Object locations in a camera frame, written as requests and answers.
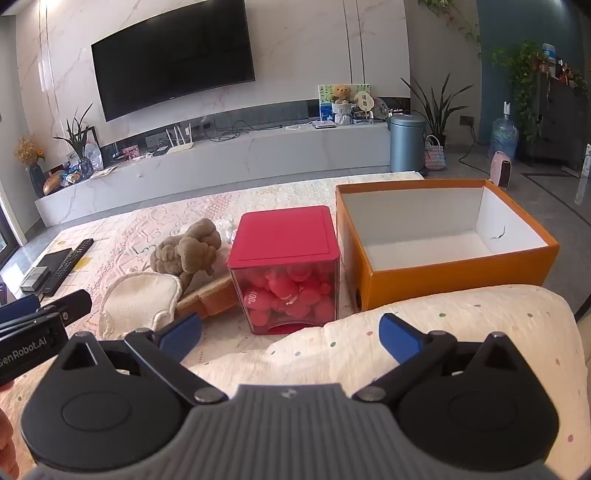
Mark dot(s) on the climbing green plant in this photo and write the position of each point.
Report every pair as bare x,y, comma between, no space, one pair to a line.
526,78

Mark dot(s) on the bread snack packet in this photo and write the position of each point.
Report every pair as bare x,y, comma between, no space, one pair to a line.
207,300

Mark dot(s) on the black remote control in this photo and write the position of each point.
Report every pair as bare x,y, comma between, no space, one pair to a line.
74,256

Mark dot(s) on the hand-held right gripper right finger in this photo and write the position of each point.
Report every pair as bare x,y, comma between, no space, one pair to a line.
399,337

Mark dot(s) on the white crumpled plastic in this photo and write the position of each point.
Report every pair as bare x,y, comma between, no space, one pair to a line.
227,233

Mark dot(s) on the white router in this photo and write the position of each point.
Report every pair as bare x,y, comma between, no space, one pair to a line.
180,146

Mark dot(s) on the red cube container with balls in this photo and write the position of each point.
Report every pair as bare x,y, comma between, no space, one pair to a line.
281,240

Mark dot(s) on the dark cabinet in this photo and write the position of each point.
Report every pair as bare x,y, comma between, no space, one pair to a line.
563,124

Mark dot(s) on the blue pedal trash bin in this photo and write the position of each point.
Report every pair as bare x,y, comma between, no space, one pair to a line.
406,143

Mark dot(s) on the black flat device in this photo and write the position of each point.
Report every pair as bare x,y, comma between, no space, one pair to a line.
55,267

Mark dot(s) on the person's left hand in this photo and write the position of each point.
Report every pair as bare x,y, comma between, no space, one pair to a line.
7,443

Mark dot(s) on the teddy bear bouquet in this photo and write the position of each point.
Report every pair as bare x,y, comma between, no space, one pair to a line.
341,104

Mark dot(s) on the pink space heater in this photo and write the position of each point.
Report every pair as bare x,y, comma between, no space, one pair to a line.
501,168

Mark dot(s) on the cream dotted pillow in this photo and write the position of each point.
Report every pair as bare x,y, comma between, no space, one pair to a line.
485,318

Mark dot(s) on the cream plush cushion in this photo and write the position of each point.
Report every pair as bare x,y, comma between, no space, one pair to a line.
138,295

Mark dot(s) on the round white sign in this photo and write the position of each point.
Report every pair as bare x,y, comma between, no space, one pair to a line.
364,101

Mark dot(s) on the orange cardboard box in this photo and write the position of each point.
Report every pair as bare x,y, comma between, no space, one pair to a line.
438,281

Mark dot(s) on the plant in blue vase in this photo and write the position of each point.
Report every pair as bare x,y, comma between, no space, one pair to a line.
81,138

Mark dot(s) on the black wall television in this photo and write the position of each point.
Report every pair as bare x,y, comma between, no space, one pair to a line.
171,60

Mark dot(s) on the white marble television console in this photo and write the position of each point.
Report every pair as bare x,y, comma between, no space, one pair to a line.
231,157

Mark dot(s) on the hanging vine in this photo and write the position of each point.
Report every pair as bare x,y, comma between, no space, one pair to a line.
452,18

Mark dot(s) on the green picture board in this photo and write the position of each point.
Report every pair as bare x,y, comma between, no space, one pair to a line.
323,99

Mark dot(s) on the small silver box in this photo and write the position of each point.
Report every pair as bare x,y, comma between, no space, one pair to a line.
34,279

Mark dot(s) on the vase with yellow flowers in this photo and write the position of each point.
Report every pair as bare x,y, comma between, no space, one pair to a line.
30,154

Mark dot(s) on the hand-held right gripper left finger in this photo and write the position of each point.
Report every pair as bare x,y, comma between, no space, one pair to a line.
180,334

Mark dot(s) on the brown plush toy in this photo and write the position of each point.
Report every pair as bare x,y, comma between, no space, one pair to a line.
184,251

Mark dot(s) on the snake plant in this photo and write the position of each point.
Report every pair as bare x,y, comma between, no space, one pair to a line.
436,115

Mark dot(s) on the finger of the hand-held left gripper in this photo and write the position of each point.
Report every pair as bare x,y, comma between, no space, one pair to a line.
18,308
69,304

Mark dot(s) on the blue water jug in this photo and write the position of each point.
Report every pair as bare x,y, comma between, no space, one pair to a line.
504,138

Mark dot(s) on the woven pastel bag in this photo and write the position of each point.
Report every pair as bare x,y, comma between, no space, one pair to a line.
434,157

